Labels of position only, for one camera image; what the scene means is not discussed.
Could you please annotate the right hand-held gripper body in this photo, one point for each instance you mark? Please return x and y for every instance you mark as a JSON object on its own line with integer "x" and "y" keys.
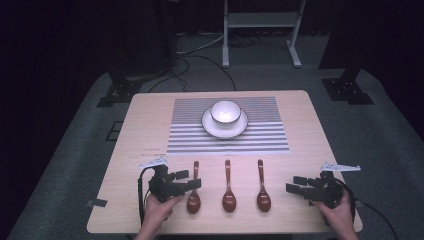
{"x": 328, "y": 191}

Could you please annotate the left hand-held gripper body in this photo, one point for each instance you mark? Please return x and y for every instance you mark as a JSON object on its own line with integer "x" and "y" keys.
{"x": 163, "y": 188}

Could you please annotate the person's left hand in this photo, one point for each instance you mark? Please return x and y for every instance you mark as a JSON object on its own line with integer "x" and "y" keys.
{"x": 158, "y": 210}

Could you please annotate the person's right hand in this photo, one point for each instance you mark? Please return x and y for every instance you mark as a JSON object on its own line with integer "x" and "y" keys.
{"x": 340, "y": 216}

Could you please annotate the red-brown spoon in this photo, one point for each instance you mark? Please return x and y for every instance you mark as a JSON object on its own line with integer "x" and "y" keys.
{"x": 263, "y": 200}
{"x": 229, "y": 201}
{"x": 193, "y": 202}

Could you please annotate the striped placemat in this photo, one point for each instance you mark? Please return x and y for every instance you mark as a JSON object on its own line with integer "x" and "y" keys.
{"x": 186, "y": 140}

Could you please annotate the white plate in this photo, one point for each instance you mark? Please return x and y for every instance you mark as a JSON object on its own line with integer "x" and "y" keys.
{"x": 213, "y": 131}

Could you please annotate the grey tape piece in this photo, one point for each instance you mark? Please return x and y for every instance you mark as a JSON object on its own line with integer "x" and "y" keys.
{"x": 97, "y": 202}

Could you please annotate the white bowl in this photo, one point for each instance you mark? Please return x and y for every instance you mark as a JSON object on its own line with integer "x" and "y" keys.
{"x": 225, "y": 113}

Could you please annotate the black stand base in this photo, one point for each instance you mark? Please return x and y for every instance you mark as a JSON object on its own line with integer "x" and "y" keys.
{"x": 120, "y": 91}
{"x": 346, "y": 89}

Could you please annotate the dark cabinet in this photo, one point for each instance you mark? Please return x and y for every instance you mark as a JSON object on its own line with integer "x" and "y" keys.
{"x": 143, "y": 33}

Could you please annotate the white metal stand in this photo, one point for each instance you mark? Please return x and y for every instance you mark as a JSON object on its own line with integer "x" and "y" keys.
{"x": 260, "y": 19}

